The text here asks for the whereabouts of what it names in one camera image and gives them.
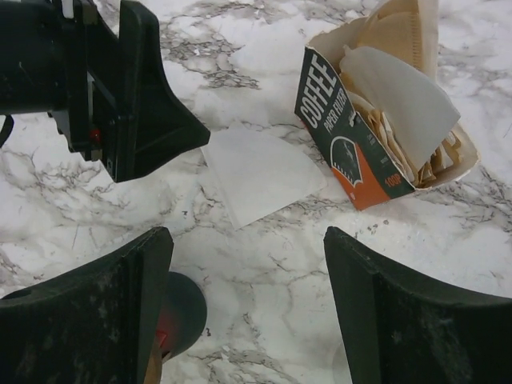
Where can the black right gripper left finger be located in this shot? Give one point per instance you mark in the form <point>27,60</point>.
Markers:
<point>92,324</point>

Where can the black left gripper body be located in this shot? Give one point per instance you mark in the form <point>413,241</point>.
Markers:
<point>89,116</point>

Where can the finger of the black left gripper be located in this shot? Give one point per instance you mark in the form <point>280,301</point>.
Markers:
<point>153,125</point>

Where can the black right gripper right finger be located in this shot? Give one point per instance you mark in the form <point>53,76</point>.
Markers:
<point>401,326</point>

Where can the round wooden dripper base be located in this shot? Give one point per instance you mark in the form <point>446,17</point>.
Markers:
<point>154,367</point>

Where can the coffee paper filter box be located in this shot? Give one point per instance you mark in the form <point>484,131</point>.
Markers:
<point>356,139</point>

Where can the white filters in box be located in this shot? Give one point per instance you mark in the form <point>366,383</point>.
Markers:
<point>420,112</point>

